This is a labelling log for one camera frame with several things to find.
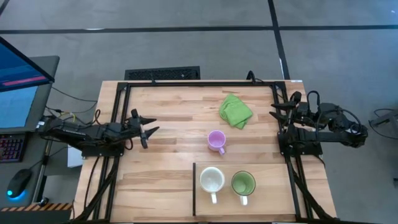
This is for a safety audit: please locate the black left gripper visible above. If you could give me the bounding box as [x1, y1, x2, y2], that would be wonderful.
[121, 108, 160, 149]

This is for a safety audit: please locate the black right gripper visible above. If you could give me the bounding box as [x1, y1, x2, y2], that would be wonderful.
[269, 91, 311, 126]

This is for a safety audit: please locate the pink plastic mug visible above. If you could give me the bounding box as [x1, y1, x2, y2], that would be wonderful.
[207, 129, 227, 156]

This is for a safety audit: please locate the green ceramic mug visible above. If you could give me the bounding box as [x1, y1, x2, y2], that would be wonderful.
[231, 170, 257, 207]

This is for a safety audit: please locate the white ceramic mug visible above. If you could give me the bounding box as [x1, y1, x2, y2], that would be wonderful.
[199, 166, 226, 205]

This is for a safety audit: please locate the black shelf edge bar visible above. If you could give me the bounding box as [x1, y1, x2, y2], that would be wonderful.
[192, 162, 197, 217]

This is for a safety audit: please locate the green folded cloth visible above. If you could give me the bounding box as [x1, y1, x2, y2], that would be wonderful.
[218, 93, 254, 130]

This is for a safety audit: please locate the white box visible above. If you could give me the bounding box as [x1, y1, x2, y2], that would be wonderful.
[67, 146, 83, 168]

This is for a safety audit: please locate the grey side desk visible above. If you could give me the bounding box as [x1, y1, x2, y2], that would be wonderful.
[0, 130, 52, 208]

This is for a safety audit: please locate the grey-framed monitor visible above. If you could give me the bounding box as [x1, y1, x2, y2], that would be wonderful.
[0, 55, 60, 134]

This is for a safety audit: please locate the backlit black keyboard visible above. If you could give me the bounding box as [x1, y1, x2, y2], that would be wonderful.
[0, 133, 27, 163]

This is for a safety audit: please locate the black-framed monitor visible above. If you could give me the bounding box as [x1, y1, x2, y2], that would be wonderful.
[0, 36, 56, 93]

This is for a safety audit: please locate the black computer mouse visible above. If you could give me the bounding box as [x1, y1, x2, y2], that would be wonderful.
[6, 169, 32, 200]

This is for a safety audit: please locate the black orange striped box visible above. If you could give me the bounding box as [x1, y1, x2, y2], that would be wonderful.
[0, 202, 74, 224]

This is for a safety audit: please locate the black aluminium table frame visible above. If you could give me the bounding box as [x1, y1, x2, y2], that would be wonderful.
[72, 80, 340, 224]

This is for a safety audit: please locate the yellow cable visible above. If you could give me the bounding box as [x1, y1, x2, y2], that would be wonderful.
[55, 111, 77, 124]

